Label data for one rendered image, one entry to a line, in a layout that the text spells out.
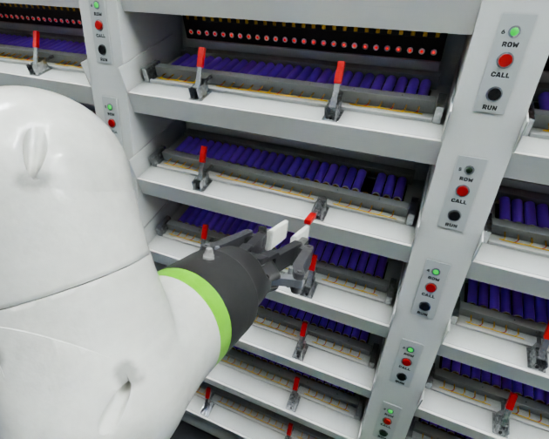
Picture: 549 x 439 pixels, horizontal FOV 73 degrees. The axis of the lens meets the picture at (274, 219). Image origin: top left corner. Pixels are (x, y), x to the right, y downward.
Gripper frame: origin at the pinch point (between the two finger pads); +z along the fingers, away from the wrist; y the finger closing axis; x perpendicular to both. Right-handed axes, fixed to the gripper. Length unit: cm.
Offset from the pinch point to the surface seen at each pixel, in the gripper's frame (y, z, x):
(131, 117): -42.8, 14.2, 12.0
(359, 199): 6.3, 21.6, 3.3
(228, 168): -22.6, 21.8, 4.0
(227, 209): -19.9, 17.7, -3.9
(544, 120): 31.1, 19.0, 21.6
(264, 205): -11.5, 17.6, -1.0
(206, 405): -27, 32, -71
